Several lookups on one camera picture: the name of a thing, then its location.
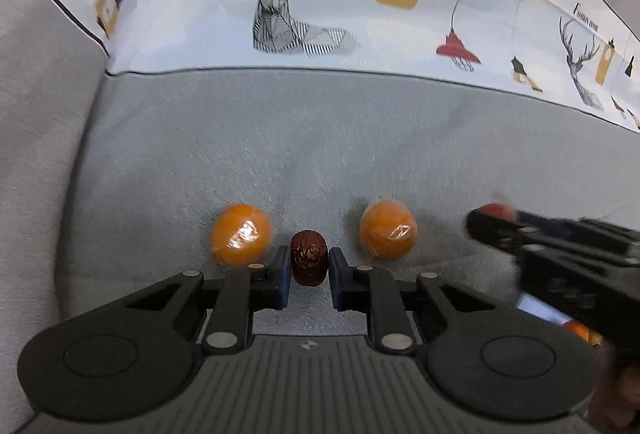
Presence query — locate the dark red date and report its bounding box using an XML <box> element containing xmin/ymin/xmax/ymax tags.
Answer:
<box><xmin>290</xmin><ymin>229</ymin><xmax>329</xmax><ymax>287</ymax></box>

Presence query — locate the grey sofa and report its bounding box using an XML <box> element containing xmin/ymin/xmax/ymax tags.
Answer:
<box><xmin>55</xmin><ymin>0</ymin><xmax>640</xmax><ymax>350</ymax></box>

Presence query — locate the blue plate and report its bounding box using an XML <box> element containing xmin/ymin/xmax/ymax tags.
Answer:
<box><xmin>517</xmin><ymin>291</ymin><xmax>568</xmax><ymax>327</ymax></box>

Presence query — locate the plastic-wrapped red fruit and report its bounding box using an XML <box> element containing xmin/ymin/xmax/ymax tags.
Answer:
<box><xmin>479</xmin><ymin>203</ymin><xmax>517</xmax><ymax>222</ymax></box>

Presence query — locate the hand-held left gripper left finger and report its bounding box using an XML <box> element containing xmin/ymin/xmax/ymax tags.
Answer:
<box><xmin>100</xmin><ymin>245</ymin><xmax>292</xmax><ymax>356</ymax></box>

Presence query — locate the plastic-wrapped orange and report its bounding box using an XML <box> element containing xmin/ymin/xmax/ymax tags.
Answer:
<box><xmin>359</xmin><ymin>199</ymin><xmax>418</xmax><ymax>262</ymax></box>
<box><xmin>209</xmin><ymin>203</ymin><xmax>275</xmax><ymax>267</ymax></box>

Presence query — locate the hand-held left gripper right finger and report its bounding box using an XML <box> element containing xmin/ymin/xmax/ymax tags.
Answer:
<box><xmin>328</xmin><ymin>247</ymin><xmax>521</xmax><ymax>356</ymax></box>

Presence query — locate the bare orange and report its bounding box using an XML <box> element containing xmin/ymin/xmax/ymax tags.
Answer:
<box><xmin>562</xmin><ymin>320</ymin><xmax>603</xmax><ymax>346</ymax></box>

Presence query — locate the grey white lamp-print pillow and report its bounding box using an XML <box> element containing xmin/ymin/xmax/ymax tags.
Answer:
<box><xmin>0</xmin><ymin>0</ymin><xmax>151</xmax><ymax>434</ymax></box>

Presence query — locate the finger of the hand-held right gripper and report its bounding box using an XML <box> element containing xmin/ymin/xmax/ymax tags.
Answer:
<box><xmin>515</xmin><ymin>209</ymin><xmax>640</xmax><ymax>247</ymax></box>
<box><xmin>465</xmin><ymin>210</ymin><xmax>632</xmax><ymax>265</ymax></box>

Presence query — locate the person's right hand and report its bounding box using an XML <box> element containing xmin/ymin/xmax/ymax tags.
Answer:
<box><xmin>587</xmin><ymin>344</ymin><xmax>640</xmax><ymax>434</ymax></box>

